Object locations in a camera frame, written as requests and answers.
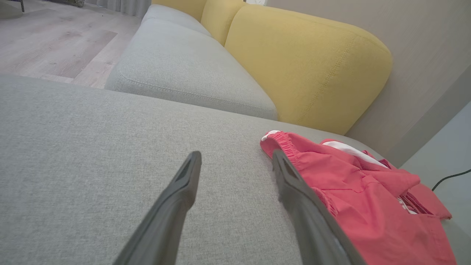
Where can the grey sofa seat cushion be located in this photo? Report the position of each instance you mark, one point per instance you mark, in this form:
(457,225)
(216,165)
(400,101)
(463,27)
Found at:
(184,62)

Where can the large yellow back cushion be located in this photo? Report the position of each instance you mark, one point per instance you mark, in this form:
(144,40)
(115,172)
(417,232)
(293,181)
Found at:
(309,66)

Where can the red shorts white stripe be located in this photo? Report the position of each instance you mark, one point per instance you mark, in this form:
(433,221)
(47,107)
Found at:
(368,213)

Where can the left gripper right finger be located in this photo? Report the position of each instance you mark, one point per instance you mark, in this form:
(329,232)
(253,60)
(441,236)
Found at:
(309,217)

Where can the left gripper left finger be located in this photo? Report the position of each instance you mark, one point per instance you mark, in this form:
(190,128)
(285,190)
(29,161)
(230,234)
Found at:
(165,217)

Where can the grey sofa seat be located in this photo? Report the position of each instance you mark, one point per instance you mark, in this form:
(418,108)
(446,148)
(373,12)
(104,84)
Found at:
(92,165)

